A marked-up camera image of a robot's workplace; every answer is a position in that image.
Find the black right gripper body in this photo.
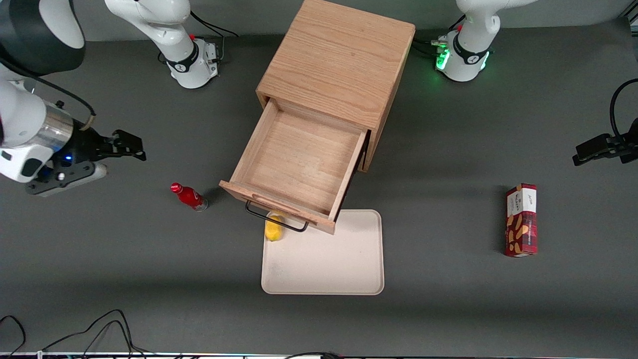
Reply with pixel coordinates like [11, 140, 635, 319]
[64, 131, 118, 165]

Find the wooden drawer with black handle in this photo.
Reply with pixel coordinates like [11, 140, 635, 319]
[218, 97, 372, 235]

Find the wooden drawer cabinet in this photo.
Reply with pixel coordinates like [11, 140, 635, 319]
[255, 0, 417, 174]

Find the red cola bottle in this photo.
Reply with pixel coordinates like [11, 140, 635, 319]
[170, 182, 209, 212]

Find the yellow lemon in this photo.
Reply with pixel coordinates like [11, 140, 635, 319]
[265, 212, 286, 242]

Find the cream plastic tray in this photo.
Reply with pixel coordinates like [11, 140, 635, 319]
[261, 209, 385, 296]

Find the red snack box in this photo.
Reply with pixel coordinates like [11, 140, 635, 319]
[503, 183, 538, 258]

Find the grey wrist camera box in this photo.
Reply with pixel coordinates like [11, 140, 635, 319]
[25, 162, 108, 196]

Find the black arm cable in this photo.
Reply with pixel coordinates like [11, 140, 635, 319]
[0, 56, 97, 118]

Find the black base cable bundle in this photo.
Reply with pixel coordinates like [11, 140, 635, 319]
[412, 37, 449, 56]

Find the black camera cable loop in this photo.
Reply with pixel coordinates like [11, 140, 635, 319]
[610, 78, 638, 145]

